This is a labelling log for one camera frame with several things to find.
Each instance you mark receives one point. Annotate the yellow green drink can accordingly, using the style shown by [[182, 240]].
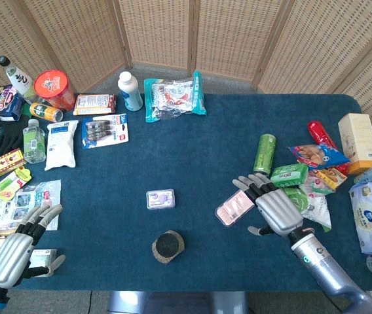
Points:
[[45, 112]]

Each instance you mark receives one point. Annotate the red tube pack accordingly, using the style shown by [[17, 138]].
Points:
[[318, 132]]

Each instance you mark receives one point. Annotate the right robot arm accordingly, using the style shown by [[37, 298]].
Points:
[[323, 268]]

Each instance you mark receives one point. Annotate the black glove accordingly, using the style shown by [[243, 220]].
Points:
[[9, 134]]

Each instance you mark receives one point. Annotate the green lip balm card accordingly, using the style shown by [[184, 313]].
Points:
[[10, 184]]

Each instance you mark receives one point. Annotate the yellow red snack pack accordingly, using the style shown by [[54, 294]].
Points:
[[331, 176]]

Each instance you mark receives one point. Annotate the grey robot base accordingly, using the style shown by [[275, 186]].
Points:
[[176, 302]]

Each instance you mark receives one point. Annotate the red snack tub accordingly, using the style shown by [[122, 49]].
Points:
[[53, 86]]

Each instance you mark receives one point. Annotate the white bottle black cap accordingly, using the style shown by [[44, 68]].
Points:
[[19, 81]]

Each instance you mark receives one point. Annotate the round black cork coaster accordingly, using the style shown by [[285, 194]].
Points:
[[168, 245]]

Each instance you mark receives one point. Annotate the white plastic bottle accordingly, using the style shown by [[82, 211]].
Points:
[[130, 93]]

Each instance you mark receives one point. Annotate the cream yellow carton box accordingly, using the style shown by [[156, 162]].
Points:
[[359, 140]]

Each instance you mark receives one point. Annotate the blue cookie snack bag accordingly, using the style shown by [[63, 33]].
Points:
[[320, 155]]

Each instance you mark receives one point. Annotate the white green flat box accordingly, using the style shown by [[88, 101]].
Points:
[[42, 255]]

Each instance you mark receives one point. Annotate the purple plastic box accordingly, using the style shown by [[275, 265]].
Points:
[[160, 199]]

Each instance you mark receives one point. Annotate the purple black pack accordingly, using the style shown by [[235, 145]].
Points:
[[6, 103]]

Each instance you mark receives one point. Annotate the white pouch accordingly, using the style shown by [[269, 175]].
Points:
[[61, 145]]

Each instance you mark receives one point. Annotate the teal clear plastic bag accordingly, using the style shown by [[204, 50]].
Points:
[[173, 98]]

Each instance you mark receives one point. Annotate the green wipes pack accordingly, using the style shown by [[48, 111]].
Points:
[[289, 173]]

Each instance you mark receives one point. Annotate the wicker folding screen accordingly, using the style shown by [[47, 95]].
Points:
[[232, 36]]

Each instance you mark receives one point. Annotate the green crumpled pack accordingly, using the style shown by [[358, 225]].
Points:
[[299, 198]]

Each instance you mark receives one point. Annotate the red yellow small box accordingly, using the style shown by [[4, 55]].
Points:
[[4, 163]]

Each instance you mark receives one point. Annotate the clear printed plastic bag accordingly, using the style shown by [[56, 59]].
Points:
[[2, 209]]

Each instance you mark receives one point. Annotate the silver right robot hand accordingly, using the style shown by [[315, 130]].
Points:
[[277, 209]]

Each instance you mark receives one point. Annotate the pink packet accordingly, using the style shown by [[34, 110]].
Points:
[[233, 209]]

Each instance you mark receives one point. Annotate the blue card blister pack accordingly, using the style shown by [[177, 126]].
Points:
[[104, 131]]

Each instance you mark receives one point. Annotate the brown orange biscuit pack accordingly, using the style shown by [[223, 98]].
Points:
[[94, 104]]

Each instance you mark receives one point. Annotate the white green plastic bag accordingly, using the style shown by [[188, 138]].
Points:
[[318, 204]]

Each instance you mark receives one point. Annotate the small clear bottle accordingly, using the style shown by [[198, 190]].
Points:
[[34, 142]]

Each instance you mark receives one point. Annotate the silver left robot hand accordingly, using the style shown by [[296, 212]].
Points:
[[9, 258]]

